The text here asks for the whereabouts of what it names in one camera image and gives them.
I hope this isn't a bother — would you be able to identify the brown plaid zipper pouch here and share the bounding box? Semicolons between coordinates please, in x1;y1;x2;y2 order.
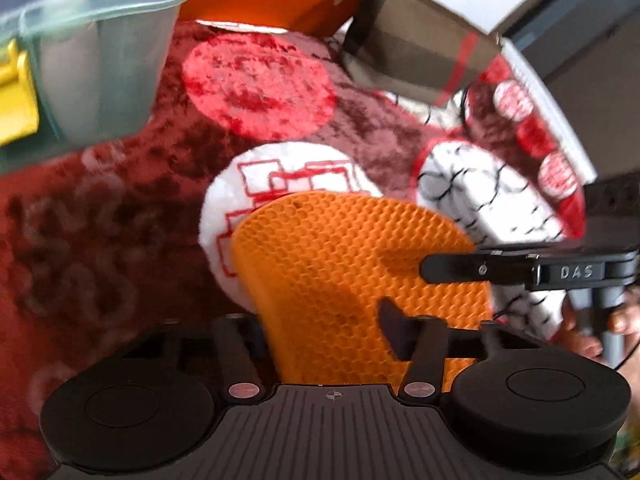
340;0;503;107

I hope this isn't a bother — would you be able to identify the orange honeycomb silicone mat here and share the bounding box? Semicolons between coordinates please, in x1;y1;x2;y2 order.
230;191;496;396

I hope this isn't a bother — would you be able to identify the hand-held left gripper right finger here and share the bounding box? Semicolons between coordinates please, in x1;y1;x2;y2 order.
377;297;546;403

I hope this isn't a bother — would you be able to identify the person's right hand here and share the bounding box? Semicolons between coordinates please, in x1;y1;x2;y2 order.
552;301;640;362

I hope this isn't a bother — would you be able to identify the clear plastic storage box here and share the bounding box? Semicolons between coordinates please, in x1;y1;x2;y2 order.
0;0;198;173

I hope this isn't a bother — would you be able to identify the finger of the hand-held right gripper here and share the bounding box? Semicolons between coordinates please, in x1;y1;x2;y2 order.
419;252;539;290

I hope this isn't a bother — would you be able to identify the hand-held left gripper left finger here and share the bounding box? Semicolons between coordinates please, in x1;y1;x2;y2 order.
122;314;271;403

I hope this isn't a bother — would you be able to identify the red patterned blanket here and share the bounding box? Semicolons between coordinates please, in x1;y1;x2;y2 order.
0;15;601;480

